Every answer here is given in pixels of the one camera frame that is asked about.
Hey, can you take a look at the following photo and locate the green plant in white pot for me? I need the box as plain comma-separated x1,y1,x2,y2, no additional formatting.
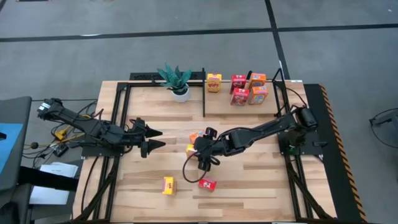
156,62,193,103

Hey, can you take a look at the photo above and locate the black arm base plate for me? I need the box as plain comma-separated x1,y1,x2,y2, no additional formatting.
277,130,325,156
81,133,127,157

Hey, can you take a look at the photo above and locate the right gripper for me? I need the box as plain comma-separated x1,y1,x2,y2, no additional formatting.
194,126,226,172

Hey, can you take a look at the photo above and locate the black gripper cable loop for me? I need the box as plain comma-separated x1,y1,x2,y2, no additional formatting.
182,152,213,184

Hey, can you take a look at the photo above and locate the blue panel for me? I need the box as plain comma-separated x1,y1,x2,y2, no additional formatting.
0,123,24,175

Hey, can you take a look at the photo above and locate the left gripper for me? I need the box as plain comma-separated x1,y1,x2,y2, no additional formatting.
123,117,166,159

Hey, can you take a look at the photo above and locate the red Froot Loops cereal box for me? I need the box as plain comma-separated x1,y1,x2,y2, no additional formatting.
229,74,247,95
198,175,218,192
229,87,251,107

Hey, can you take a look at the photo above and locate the yellow Corn Pops cereal box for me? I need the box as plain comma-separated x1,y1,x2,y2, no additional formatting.
161,176,178,197
206,73,223,93
185,143,198,159

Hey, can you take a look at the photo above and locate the white paper sheet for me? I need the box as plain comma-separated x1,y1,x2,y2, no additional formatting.
29,185,71,206
39,161,79,179

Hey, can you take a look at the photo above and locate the black bar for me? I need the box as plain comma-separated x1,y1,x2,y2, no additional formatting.
18,166,79,192

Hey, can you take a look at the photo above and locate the yellow cable connector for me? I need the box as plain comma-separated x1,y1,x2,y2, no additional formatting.
54,126,70,141

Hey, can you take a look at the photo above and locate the black aluminium rig frame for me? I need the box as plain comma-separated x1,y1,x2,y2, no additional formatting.
73,80,335,223

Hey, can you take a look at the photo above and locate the black mat with hazard stripes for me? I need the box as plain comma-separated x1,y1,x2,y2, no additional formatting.
303,83,368,223

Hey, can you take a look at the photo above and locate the small black box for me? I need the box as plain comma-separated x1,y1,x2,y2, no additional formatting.
52,144,69,157

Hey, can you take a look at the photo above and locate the black perforated panel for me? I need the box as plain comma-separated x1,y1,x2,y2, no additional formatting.
129,71,206,82

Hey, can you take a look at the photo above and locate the grey cart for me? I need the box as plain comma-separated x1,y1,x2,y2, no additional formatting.
0,96,33,192

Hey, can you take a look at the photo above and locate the black-framed wooden shelf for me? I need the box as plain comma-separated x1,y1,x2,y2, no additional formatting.
201,67,289,118

